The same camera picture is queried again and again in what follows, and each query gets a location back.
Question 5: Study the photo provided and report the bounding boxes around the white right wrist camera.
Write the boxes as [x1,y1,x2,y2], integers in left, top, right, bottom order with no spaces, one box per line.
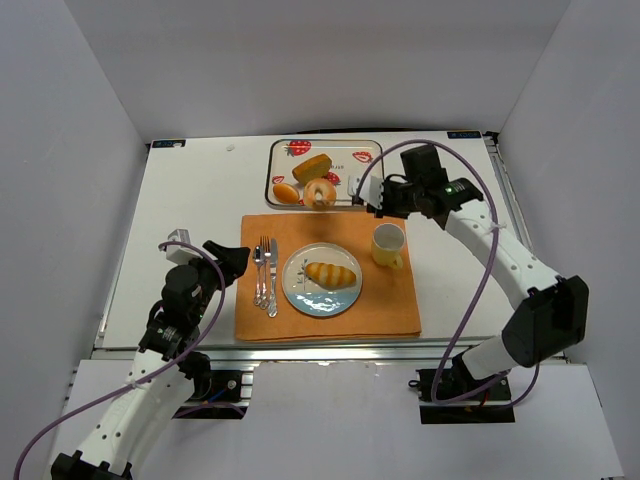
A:
[347,175,384,210]

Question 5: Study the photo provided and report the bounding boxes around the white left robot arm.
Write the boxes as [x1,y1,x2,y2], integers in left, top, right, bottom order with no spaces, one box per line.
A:
[51,238,251,479]

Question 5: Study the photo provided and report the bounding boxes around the sliced loaf bread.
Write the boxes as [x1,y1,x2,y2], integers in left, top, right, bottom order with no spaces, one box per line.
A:
[292,154,332,185]

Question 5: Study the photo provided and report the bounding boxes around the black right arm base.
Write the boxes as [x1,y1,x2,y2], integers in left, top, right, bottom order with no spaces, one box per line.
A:
[408,369,515,425]

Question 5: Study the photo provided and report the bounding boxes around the glazed donut bagel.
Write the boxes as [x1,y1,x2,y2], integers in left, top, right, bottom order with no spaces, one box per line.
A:
[303,178,337,210]

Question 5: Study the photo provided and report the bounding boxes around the left blue corner label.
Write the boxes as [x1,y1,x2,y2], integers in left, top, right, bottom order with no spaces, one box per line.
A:
[151,139,186,149]

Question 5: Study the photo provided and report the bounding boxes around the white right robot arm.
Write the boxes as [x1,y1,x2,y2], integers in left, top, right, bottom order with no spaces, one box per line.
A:
[350,140,589,390]

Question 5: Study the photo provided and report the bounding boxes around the silver spoon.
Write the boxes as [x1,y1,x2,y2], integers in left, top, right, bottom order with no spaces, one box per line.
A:
[253,245,262,306]

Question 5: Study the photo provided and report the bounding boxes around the yellow mug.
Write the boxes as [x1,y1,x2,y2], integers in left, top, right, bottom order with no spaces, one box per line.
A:
[371,223,405,269]

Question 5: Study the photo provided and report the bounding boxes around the striped long bread roll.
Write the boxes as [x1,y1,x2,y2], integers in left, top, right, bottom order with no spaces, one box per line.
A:
[305,262,357,289]

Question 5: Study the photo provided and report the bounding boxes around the orange placemat cloth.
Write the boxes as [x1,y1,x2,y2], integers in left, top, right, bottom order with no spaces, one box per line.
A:
[235,212,421,342]

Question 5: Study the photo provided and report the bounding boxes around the blue corner label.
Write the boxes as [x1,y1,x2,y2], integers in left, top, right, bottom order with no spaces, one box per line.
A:
[446,130,483,140]
[151,139,186,149]

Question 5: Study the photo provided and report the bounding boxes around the strawberry pattern tray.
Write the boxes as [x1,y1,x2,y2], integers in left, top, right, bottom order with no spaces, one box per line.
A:
[265,139,382,210]

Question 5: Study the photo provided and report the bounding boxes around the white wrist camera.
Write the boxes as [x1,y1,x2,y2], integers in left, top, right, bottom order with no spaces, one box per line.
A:
[165,228,194,265]
[347,175,384,210]

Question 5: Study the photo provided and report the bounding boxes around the ceramic plate with leaf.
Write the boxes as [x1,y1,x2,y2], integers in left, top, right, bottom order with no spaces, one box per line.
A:
[281,243,363,318]

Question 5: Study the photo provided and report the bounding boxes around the silver fork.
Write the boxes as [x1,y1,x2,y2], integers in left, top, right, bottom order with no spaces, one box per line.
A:
[259,236,271,310]

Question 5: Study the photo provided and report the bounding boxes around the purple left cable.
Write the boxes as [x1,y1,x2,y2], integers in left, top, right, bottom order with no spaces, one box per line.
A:
[10,241,246,480]

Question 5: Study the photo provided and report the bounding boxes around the purple cable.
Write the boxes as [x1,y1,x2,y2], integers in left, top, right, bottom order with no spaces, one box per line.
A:
[360,140,540,405]
[10,241,246,480]

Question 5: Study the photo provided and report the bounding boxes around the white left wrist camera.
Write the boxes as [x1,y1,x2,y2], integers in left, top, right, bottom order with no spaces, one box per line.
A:
[165,228,194,265]

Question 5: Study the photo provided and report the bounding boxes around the metal serving tongs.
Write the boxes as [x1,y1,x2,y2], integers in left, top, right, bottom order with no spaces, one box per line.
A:
[311,198,365,210]

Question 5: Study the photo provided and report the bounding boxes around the silver knife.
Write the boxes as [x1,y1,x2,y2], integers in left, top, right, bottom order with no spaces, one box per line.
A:
[267,238,278,318]

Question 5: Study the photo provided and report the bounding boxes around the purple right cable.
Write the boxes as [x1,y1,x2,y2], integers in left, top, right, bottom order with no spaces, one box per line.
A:
[360,140,540,405]

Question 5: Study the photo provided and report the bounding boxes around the aluminium front rail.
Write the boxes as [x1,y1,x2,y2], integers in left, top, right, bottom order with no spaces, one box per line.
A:
[89,338,569,362]

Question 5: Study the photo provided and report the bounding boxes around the right blue corner label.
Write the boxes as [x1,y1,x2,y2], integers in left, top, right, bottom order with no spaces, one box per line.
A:
[446,130,483,140]

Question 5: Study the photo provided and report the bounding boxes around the small round bun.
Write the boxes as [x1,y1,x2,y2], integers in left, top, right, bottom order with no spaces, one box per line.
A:
[272,183,300,205]

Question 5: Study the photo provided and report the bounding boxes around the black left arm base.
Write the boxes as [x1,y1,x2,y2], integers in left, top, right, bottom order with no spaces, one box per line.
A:
[174,352,253,420]

